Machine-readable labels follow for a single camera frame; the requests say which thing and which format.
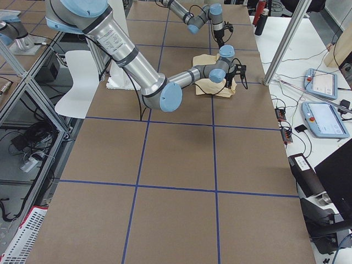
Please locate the aluminium frame post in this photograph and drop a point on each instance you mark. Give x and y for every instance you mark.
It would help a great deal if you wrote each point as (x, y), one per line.
(293, 25)

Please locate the lower teach pendant tablet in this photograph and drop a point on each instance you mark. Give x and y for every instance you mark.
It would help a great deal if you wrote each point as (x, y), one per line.
(323, 120)

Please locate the upper teach pendant tablet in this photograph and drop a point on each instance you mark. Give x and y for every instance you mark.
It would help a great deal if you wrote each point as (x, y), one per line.
(321, 83)

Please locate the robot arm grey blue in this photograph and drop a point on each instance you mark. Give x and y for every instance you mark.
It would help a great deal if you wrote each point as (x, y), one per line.
(198, 13)
(95, 18)

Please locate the white plastic chair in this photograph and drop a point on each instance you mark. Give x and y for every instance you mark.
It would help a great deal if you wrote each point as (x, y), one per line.
(76, 102)

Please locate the black bottle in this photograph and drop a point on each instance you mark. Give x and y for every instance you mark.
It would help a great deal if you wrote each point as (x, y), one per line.
(261, 22)

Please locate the orange electronics board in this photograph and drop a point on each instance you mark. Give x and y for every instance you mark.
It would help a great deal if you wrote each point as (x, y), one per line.
(286, 134)
(280, 114)

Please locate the black monitor with stand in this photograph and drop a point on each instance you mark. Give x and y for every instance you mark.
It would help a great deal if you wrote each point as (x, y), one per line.
(334, 173)

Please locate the red bottle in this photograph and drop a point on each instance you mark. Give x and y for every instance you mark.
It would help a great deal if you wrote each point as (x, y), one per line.
(259, 9)

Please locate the white power strip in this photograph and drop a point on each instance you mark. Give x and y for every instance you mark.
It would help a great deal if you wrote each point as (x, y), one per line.
(32, 161)

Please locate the cream long-sleeve printed shirt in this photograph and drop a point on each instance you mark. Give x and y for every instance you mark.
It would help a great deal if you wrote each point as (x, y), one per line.
(206, 86)

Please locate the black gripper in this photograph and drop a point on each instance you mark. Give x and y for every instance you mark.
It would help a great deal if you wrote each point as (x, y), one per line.
(219, 37)
(229, 77)

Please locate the aluminium table frame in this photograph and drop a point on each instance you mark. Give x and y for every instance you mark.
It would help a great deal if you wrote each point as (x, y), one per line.
(29, 125)

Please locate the white perforated basket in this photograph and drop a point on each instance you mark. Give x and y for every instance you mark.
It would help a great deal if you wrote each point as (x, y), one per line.
(24, 239)

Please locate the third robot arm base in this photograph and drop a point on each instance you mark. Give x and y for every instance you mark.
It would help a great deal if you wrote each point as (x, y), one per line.
(16, 37)

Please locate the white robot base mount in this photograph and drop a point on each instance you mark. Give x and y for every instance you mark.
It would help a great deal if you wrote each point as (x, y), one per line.
(118, 79)

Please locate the teach pendant tablet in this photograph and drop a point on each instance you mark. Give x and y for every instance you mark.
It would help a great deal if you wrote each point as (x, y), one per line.
(321, 83)
(323, 120)

